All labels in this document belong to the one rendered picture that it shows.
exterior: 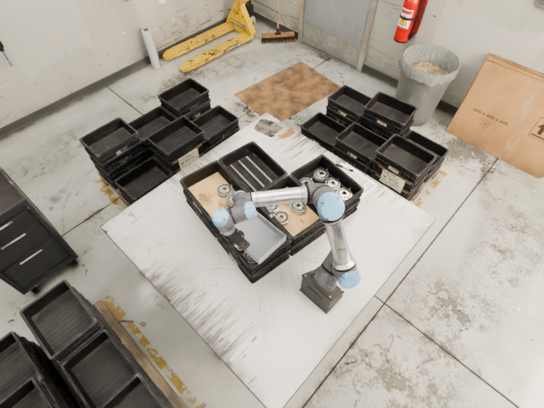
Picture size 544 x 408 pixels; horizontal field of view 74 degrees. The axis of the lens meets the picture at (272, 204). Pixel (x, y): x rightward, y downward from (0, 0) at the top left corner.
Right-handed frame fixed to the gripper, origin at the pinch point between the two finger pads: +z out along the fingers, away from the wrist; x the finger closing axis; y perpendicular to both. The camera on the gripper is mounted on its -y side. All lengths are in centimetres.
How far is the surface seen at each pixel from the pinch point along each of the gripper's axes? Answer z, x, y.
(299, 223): 35, -37, -6
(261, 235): 5.8, -11.0, -3.1
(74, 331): 37, 99, 63
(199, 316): 29, 43, 4
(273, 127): 63, -100, 72
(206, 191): 31, -18, 57
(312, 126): 121, -152, 74
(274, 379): 30, 41, -49
